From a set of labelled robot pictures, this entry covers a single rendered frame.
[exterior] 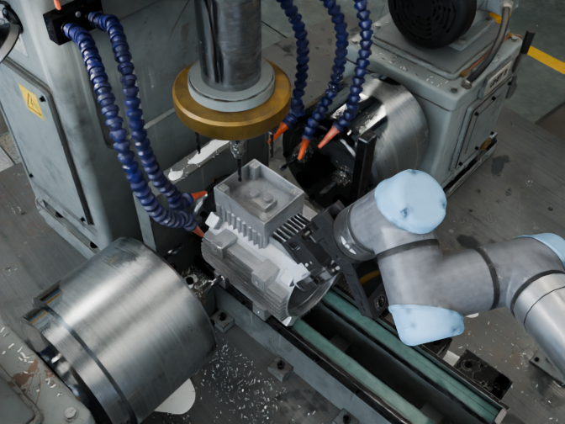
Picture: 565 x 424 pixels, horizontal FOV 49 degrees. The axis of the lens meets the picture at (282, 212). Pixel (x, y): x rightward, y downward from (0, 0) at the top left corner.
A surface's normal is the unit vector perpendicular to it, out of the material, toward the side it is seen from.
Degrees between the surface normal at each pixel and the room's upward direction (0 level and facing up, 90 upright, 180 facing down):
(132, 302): 21
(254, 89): 0
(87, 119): 90
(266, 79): 0
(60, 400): 0
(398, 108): 28
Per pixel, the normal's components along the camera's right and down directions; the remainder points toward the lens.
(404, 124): 0.55, -0.08
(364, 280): 0.69, 0.07
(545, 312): -0.73, -0.44
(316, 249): 0.39, -0.32
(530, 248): 0.00, -0.81
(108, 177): 0.74, 0.51
